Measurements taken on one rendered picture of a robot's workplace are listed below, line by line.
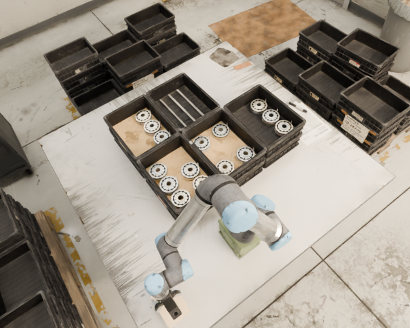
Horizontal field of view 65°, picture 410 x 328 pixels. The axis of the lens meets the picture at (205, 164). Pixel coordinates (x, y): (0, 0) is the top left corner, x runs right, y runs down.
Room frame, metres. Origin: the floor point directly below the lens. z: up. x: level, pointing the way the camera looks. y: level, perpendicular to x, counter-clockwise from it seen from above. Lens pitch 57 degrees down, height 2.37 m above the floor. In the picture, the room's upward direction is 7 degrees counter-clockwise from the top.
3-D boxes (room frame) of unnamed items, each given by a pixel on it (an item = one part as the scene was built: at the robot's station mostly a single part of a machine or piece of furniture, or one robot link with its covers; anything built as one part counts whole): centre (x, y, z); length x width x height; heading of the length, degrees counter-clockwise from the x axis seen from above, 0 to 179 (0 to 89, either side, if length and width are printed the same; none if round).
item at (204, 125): (1.06, -0.12, 0.87); 0.40 x 0.30 x 0.11; 31
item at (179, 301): (0.28, 0.24, 0.74); 0.16 x 0.12 x 0.07; 30
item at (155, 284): (0.30, 0.25, 1.05); 0.09 x 0.08 x 0.11; 112
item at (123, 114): (1.24, 0.35, 0.87); 0.40 x 0.30 x 0.11; 31
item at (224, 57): (2.02, -0.24, 0.71); 0.22 x 0.19 x 0.01; 30
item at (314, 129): (1.29, -0.67, 0.70); 0.33 x 0.23 x 0.01; 30
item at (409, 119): (1.70, -1.62, 0.26); 0.40 x 0.30 x 0.23; 30
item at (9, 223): (0.91, 1.39, 0.37); 0.40 x 0.30 x 0.45; 30
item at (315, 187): (1.12, 0.01, 0.35); 1.60 x 1.60 x 0.70; 30
